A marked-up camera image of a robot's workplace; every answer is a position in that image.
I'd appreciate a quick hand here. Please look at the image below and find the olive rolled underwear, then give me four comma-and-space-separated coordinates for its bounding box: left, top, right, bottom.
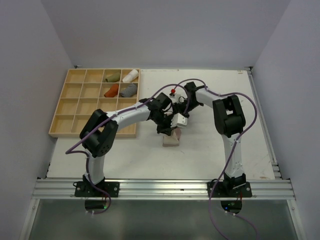
104, 72, 121, 83

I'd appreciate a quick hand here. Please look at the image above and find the white rolled underwear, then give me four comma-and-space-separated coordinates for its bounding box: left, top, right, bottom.
122, 69, 139, 83

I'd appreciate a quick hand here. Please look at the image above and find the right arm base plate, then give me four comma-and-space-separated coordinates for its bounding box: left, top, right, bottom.
211, 181, 253, 198

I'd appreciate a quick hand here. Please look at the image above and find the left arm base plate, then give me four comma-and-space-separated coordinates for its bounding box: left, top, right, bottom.
72, 181, 120, 198

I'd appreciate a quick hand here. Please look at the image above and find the wooden compartment tray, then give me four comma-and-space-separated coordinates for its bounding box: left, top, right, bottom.
48, 68, 141, 138

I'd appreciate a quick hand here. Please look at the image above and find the aluminium mounting rail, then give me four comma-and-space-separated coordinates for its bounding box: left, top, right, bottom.
31, 178, 296, 200

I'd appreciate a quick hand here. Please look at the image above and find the grey rolled underwear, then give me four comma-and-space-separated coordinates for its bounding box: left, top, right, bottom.
119, 83, 138, 98

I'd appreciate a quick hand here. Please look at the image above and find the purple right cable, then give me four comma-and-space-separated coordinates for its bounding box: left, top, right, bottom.
173, 78, 259, 240

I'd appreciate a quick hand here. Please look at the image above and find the pink underwear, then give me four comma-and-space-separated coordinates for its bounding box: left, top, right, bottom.
162, 128, 182, 147

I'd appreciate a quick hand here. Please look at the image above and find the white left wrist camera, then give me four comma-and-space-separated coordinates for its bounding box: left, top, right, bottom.
171, 113, 188, 128

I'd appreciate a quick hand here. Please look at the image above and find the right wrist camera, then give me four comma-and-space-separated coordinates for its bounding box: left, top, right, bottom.
169, 88, 180, 99

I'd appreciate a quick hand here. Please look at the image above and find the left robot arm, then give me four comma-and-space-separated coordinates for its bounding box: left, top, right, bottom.
79, 93, 177, 197

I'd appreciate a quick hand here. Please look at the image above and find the orange and cream underwear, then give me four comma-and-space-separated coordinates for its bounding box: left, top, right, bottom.
104, 84, 119, 98

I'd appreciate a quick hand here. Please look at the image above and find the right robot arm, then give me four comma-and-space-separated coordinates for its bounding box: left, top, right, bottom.
170, 82, 247, 197

